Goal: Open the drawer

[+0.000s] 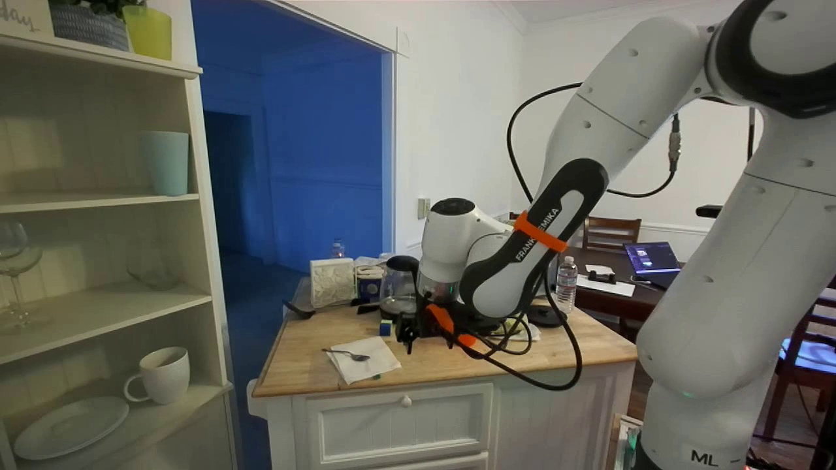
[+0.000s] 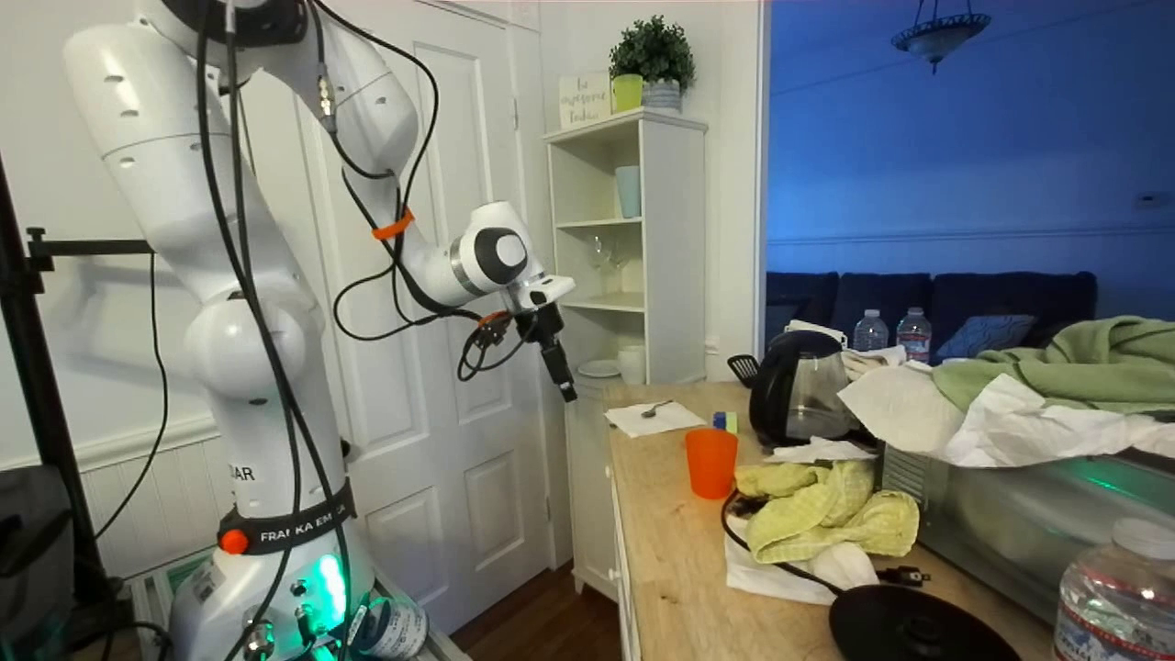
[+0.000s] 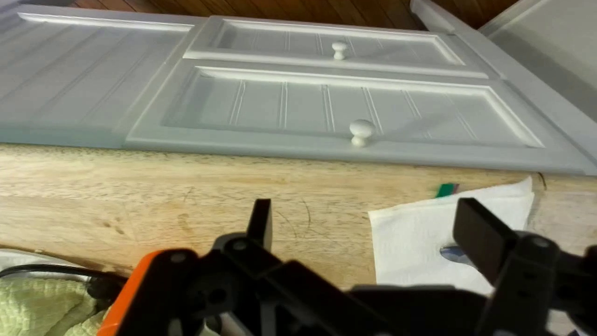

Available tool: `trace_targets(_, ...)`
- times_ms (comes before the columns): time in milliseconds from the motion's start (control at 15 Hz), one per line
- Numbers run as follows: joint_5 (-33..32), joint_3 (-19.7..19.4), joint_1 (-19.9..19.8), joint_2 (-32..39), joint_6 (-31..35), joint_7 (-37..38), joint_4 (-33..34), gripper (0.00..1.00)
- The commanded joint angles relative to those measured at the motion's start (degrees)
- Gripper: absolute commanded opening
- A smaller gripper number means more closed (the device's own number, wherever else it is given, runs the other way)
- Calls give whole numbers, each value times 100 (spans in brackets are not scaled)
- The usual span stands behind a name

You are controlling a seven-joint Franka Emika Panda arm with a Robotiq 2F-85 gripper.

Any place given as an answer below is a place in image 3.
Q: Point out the small white drawer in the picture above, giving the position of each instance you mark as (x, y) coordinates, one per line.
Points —
(280, 42)

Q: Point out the small white drawer knob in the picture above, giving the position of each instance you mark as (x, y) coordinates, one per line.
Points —
(339, 48)

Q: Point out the large white drawer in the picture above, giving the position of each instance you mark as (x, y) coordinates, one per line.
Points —
(289, 107)

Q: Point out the white cabinet door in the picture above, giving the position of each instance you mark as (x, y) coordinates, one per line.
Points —
(84, 74)

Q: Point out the large white drawer knob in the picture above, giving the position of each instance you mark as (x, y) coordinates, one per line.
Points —
(362, 129)

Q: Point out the white paper towel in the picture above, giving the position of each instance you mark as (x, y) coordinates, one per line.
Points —
(410, 242)

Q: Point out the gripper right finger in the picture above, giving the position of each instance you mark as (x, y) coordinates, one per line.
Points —
(527, 275)

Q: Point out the small green item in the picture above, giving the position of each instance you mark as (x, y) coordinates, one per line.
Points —
(445, 190)

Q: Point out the white cabinet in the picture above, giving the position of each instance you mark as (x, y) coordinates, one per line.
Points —
(116, 93)

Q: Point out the pale green towel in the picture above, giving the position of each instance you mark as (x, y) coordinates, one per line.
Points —
(42, 308)

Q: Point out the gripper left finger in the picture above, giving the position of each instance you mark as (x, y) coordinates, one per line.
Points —
(242, 284)

